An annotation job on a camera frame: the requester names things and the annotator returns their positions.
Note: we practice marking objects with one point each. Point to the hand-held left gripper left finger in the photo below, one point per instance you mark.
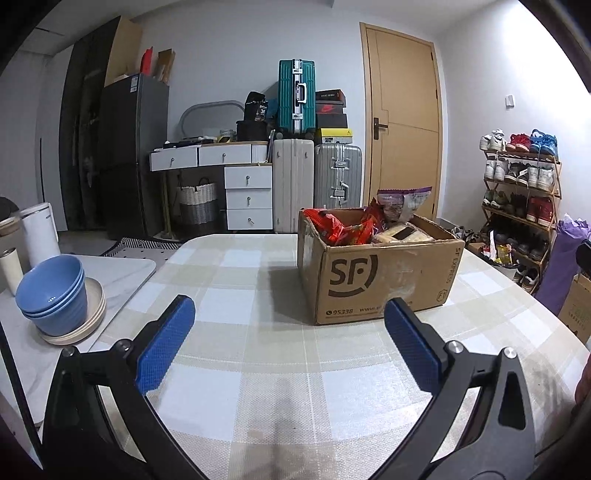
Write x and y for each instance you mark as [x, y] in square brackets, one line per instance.
[166, 339]

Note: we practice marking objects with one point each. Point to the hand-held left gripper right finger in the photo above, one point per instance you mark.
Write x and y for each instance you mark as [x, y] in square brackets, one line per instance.
[411, 344]

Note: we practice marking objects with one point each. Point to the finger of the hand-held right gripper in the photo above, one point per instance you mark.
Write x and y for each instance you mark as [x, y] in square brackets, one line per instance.
[585, 258]

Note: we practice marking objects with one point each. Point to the brown cardboard box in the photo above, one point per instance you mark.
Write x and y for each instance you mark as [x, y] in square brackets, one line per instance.
[392, 286]

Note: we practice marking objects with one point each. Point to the clear sandwich cracker packet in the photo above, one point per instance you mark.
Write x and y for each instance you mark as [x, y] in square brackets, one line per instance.
[397, 234]

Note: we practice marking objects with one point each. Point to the red snack packet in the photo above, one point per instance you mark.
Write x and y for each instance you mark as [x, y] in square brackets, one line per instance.
[330, 228]
[360, 233]
[376, 214]

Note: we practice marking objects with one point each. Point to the purple-topped clear snack bag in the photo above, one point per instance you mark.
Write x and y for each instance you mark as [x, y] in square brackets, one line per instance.
[406, 198]

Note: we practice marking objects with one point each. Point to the purple bag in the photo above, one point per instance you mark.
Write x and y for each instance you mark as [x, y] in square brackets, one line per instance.
[561, 272]

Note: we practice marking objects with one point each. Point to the small brown carton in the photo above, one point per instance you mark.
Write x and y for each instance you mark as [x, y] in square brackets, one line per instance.
[577, 309]

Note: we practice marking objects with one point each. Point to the wooden shoe rack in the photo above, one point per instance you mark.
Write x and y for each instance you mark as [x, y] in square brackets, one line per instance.
[556, 194]

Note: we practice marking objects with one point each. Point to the beige plate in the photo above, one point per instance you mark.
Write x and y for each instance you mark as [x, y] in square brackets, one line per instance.
[98, 309]

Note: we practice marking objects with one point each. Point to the white side table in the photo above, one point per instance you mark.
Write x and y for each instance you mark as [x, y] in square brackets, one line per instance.
[120, 272]

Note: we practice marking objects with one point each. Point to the white bin with wrappers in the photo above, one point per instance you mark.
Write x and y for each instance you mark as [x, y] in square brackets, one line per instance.
[501, 256]

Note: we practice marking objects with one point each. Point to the striped floor rug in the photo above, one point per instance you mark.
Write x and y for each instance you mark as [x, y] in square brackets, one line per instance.
[138, 243]

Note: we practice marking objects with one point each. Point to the rows of shoes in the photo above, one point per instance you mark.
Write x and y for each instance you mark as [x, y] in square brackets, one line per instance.
[517, 175]

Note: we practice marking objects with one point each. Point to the pile of dark shoes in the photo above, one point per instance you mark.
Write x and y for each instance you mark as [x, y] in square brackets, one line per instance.
[464, 235]

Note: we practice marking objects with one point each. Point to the woven laundry basket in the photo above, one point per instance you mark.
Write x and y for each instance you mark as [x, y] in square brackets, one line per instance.
[198, 205]

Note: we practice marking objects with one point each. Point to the white kettle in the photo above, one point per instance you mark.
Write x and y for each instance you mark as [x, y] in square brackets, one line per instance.
[41, 235]

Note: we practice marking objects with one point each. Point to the white desk with drawers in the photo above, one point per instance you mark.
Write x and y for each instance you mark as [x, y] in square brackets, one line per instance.
[249, 198]

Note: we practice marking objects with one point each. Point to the white cup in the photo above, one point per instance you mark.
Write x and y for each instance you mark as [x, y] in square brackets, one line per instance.
[11, 272]

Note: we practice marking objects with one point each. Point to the silver suitcase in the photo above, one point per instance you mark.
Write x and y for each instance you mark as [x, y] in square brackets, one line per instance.
[337, 175]

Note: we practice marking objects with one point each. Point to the dark grey refrigerator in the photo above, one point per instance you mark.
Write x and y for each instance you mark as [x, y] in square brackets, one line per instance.
[134, 157]

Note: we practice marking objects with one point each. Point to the beige lidded pot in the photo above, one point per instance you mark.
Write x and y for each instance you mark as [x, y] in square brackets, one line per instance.
[7, 224]

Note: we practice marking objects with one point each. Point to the white suitcase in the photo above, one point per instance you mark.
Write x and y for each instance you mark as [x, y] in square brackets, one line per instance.
[293, 184]

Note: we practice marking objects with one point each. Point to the black storage bag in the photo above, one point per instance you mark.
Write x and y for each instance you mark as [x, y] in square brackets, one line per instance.
[251, 131]

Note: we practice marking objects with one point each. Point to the dark tall cabinet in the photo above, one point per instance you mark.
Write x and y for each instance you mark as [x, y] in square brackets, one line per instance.
[81, 129]

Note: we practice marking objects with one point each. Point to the wooden door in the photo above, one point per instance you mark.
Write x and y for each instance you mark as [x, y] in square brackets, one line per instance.
[406, 115]

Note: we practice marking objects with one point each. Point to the grey arched mirror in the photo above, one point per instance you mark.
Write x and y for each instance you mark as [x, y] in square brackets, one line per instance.
[207, 107]

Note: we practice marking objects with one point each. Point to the plain black shoebox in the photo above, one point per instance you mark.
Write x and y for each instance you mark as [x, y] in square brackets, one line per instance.
[331, 121]

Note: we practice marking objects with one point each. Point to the red shoebox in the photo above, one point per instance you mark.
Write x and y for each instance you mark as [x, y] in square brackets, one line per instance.
[330, 108]

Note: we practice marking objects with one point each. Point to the black printed pouch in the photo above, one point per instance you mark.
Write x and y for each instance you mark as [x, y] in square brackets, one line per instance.
[256, 107]

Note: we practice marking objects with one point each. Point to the black red-striped shoebox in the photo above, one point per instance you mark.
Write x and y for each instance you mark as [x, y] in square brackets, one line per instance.
[330, 95]

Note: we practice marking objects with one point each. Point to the long brown carton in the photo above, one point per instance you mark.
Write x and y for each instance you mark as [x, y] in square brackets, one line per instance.
[165, 67]

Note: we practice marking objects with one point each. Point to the teal suitcase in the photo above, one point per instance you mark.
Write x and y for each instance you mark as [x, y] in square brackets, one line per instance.
[295, 97]

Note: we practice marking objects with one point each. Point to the flat cardboard sheet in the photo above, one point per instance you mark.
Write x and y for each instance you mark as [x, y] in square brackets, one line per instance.
[122, 50]

